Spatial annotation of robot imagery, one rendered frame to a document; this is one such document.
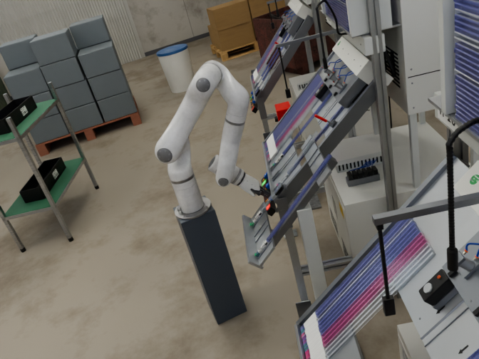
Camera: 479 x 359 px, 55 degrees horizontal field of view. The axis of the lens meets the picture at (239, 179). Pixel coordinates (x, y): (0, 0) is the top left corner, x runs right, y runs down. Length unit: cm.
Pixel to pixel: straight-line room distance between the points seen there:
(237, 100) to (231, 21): 599
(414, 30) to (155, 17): 858
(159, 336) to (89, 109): 384
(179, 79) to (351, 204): 493
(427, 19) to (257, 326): 170
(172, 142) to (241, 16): 602
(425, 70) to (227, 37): 610
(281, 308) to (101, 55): 411
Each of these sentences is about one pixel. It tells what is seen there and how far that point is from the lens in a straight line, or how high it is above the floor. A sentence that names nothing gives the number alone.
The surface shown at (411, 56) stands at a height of 125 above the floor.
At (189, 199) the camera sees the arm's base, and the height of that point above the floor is 79.
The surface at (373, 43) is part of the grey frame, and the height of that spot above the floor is 135.
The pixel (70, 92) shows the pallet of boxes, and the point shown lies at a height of 64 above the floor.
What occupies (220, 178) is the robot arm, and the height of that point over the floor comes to 91.
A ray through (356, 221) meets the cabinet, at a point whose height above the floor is 52.
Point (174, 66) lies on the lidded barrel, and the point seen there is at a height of 40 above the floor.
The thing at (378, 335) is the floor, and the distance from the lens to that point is 246.
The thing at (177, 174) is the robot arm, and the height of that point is 93.
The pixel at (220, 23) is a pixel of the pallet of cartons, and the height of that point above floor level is 60.
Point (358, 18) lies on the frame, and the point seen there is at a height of 146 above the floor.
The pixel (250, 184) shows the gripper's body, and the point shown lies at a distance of 217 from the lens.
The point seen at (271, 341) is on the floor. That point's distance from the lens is 252.
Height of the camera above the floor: 186
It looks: 28 degrees down
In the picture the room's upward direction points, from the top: 16 degrees counter-clockwise
